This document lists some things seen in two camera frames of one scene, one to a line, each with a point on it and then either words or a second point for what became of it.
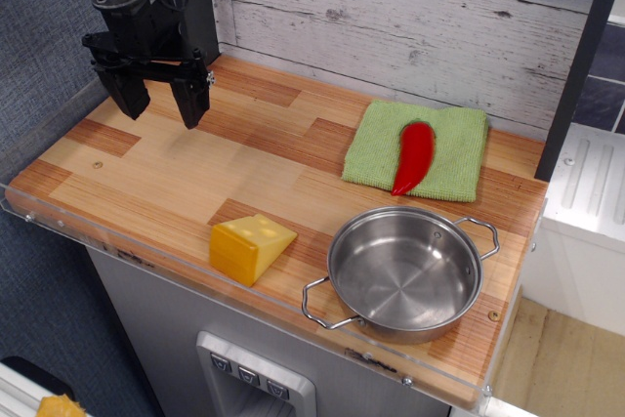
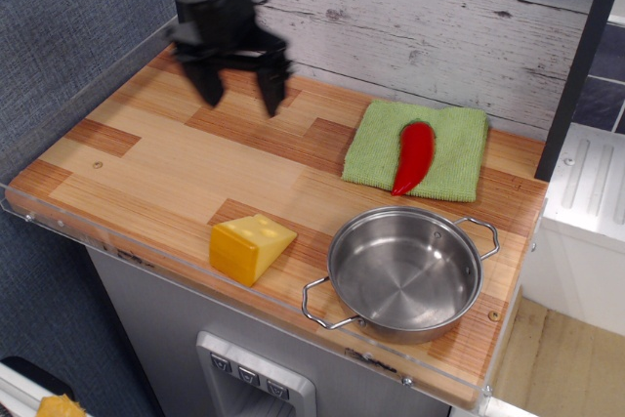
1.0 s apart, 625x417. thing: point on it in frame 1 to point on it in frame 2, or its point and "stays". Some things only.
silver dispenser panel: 243,384 stays
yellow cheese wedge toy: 241,250 stays
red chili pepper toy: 417,145 stays
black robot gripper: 145,41 to 215,8
